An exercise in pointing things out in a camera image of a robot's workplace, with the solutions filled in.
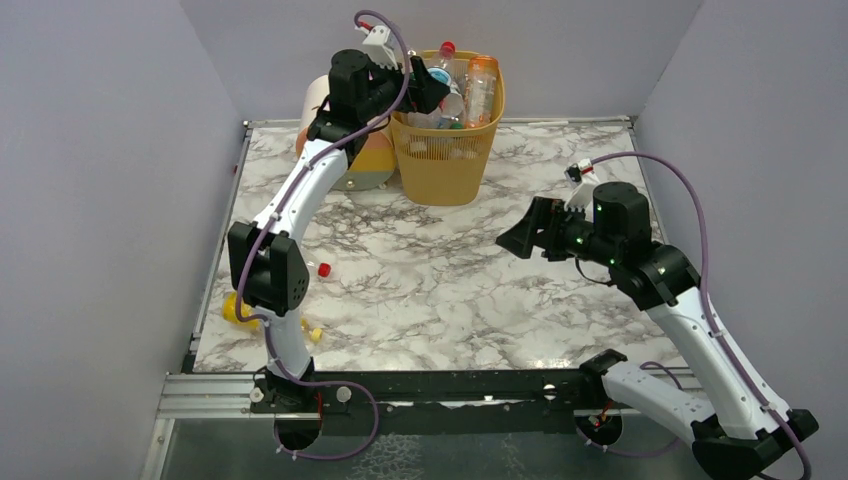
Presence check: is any clear bottle green cestbon label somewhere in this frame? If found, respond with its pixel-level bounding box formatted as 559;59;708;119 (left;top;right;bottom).
437;93;465;129

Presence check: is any orange label clear bottle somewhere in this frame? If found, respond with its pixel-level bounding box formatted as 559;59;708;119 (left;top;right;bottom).
465;55;499;128

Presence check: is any clear bottle red blue label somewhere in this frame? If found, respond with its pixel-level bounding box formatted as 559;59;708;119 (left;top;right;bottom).
306;260;332;278

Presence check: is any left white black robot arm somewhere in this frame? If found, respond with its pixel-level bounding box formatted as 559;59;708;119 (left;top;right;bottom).
226;49;449;389

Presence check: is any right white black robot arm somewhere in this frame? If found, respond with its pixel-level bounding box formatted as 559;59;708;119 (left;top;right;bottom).
496;182;819;479

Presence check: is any yellow mesh waste bin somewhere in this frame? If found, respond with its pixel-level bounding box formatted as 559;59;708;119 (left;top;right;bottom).
390;51;505;206

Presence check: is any round pink yellow drawer box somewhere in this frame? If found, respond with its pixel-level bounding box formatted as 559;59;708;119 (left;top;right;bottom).
295;75;397;191

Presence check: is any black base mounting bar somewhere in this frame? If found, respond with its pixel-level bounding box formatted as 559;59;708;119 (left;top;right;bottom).
249;350;626;445

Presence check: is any yellow drink bottle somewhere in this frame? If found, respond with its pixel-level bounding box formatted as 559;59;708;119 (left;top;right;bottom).
221;292;324;344

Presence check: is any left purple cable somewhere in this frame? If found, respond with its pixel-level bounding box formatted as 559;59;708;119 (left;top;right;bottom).
233;9;412;463

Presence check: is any purple cable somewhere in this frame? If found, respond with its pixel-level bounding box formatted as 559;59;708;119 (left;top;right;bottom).
574;151;814;480
233;9;412;463

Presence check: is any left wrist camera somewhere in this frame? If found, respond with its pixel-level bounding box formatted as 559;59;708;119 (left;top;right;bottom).
356;21;400;70

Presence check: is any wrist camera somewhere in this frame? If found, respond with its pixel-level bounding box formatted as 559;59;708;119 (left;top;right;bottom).
356;21;400;70
565;159;601;211

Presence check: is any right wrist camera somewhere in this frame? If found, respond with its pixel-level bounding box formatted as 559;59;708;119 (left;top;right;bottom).
565;159;601;211

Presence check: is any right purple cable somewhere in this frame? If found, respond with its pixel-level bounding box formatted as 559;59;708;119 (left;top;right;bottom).
574;151;814;480

